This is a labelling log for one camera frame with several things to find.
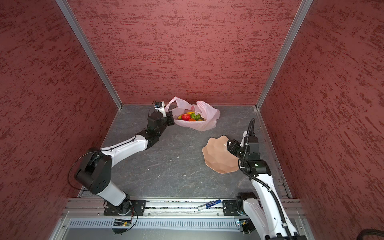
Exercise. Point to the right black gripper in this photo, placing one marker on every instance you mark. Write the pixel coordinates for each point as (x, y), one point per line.
(232, 146)

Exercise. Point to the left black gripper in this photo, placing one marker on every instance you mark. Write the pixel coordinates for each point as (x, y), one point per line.
(169, 117)

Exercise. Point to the pink translucent plastic bag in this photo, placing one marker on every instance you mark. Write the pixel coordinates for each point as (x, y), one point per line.
(209, 114)

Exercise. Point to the pink faceted plastic bowl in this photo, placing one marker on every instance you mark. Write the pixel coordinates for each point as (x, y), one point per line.
(218, 158)

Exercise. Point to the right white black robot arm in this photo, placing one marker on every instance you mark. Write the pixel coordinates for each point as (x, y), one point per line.
(266, 213)

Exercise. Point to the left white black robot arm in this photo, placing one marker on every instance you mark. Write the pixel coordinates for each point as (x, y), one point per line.
(95, 170)

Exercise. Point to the fake yellow lemon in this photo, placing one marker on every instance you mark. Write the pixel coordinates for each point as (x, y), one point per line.
(179, 117)

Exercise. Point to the fake red apple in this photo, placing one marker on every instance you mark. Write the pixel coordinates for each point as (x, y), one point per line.
(185, 117)

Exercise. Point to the fake green fruit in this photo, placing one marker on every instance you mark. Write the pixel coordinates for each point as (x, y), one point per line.
(195, 116)

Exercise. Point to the blue white marker pen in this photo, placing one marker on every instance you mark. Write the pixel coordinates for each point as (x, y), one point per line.
(208, 205)

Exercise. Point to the right small circuit board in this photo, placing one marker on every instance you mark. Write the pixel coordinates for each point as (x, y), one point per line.
(244, 223)

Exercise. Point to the small circuit board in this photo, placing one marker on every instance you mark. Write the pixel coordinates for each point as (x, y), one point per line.
(122, 223)
(244, 223)

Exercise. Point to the left small circuit board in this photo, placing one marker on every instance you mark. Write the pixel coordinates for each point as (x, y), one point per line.
(122, 223)

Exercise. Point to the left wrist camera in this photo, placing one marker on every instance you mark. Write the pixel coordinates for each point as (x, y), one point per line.
(160, 107)

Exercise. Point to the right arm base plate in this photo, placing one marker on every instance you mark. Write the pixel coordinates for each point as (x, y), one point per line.
(230, 208)

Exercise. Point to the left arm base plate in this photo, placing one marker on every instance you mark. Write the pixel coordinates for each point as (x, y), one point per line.
(126, 208)

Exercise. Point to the aluminium front rail frame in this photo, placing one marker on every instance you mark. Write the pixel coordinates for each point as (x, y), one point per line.
(169, 214)

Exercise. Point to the left aluminium corner post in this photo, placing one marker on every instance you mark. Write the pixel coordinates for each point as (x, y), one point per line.
(79, 33)

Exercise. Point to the aluminium corner post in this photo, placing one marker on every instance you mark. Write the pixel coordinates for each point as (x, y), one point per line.
(79, 33)
(290, 37)

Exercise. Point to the right aluminium corner post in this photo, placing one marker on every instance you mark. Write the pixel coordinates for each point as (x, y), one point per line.
(290, 37)

